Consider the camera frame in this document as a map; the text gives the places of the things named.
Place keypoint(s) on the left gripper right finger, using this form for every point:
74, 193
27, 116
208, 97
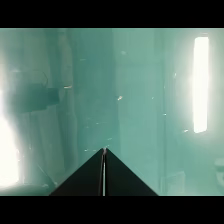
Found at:
125, 180

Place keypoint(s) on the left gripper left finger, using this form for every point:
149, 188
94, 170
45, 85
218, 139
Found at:
85, 180

